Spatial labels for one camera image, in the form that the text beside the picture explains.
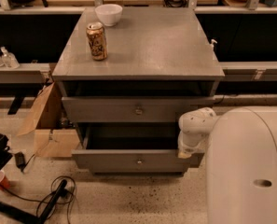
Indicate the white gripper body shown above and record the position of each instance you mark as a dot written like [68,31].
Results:
[186,146]

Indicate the grey drawer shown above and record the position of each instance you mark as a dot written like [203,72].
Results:
[130,109]
[133,148]

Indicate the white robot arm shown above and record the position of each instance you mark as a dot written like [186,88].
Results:
[241,161]

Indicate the grey wooden drawer cabinet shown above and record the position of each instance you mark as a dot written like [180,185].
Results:
[152,52]

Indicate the grey top drawer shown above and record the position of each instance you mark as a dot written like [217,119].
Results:
[130,109]

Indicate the small white pump bottle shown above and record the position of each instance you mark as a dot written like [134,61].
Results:
[213,44]

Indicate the brown cardboard box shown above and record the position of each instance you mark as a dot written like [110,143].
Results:
[46,121]

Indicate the gold beverage can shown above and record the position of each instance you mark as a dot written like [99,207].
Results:
[97,41]

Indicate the white ceramic bowl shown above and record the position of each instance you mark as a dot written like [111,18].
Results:
[109,14]

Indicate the black metal stand base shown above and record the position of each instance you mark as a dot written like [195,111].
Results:
[36,211]

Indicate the black power adapter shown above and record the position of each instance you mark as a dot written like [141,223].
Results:
[20,160]

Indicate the red plastic cup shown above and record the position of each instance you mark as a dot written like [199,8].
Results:
[4,183]

